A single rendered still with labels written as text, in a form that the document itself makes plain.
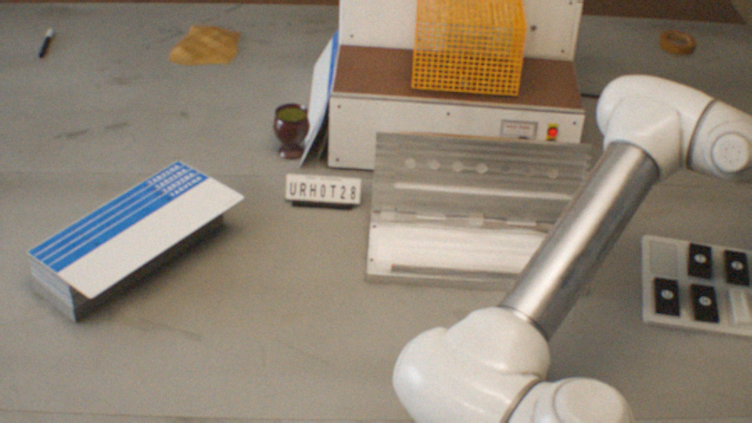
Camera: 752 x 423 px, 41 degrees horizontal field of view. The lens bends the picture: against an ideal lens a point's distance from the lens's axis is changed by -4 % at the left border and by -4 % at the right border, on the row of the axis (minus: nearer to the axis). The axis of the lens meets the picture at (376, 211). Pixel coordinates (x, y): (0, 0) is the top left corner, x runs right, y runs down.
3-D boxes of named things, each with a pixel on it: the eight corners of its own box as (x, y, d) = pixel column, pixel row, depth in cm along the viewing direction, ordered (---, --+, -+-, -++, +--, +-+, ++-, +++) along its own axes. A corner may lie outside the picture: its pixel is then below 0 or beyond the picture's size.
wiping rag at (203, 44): (228, 69, 265) (228, 64, 264) (164, 63, 266) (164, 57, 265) (248, 28, 282) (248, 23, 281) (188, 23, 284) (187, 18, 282)
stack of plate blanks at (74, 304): (75, 322, 190) (67, 283, 183) (34, 291, 196) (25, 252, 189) (223, 223, 215) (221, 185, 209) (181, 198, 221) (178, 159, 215)
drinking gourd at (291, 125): (298, 138, 241) (298, 98, 234) (316, 156, 236) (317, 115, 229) (266, 148, 237) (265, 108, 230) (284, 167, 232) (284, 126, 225)
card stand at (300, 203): (292, 206, 221) (292, 196, 219) (295, 194, 224) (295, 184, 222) (352, 211, 220) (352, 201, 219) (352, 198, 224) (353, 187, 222)
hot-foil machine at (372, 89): (326, 170, 232) (331, 19, 208) (341, 78, 263) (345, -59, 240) (656, 193, 231) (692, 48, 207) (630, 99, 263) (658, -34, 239)
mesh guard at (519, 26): (411, 88, 221) (417, 19, 211) (413, 43, 237) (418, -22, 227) (517, 96, 221) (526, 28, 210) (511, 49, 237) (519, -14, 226)
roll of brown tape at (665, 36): (694, 41, 291) (696, 33, 289) (694, 57, 283) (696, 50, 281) (659, 34, 293) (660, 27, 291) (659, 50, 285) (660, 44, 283)
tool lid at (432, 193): (376, 132, 207) (376, 128, 208) (371, 216, 215) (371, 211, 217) (592, 147, 206) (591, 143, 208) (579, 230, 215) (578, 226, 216)
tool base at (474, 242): (365, 282, 203) (366, 268, 201) (371, 216, 219) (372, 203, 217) (586, 296, 202) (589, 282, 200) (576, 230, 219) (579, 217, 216)
